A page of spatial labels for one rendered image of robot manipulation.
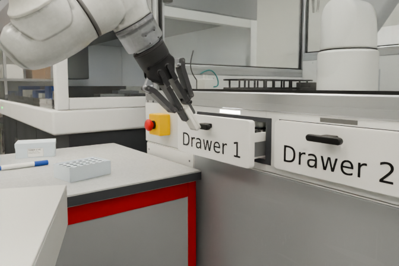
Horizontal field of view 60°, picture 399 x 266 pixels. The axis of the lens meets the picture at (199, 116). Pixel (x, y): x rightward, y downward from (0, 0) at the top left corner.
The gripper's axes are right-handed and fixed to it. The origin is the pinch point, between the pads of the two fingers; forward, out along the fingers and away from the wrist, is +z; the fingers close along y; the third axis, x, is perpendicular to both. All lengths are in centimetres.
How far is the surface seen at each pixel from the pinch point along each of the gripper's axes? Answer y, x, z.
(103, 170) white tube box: -20.0, 21.8, 4.7
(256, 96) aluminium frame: 13.7, -9.7, 3.3
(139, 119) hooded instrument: 18, 80, 23
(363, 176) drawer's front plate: 4.6, -37.9, 13.8
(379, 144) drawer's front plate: 8.1, -40.5, 8.7
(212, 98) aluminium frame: 13.6, 7.9, 4.5
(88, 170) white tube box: -23.2, 20.8, 1.7
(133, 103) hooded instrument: 20, 80, 14
